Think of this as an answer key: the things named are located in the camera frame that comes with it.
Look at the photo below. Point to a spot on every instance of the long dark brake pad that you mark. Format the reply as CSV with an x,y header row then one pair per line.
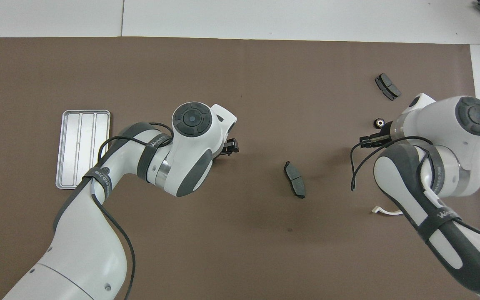
x,y
295,180

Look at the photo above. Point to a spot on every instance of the short dark brake pad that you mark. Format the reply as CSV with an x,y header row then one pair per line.
x,y
388,86

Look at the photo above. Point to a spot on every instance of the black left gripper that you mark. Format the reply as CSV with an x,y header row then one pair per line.
x,y
219,150

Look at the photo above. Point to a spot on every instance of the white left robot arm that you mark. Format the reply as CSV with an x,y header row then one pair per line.
x,y
77,233

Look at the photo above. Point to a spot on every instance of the silver metal tray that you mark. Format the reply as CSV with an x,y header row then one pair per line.
x,y
73,141

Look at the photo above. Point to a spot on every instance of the white curved plastic bracket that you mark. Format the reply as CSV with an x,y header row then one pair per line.
x,y
383,212

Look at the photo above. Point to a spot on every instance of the black bearing gear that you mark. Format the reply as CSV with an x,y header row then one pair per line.
x,y
375,123

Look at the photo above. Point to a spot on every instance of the brown paper table mat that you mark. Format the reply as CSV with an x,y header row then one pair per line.
x,y
265,83

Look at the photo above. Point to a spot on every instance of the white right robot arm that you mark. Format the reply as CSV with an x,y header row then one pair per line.
x,y
444,121

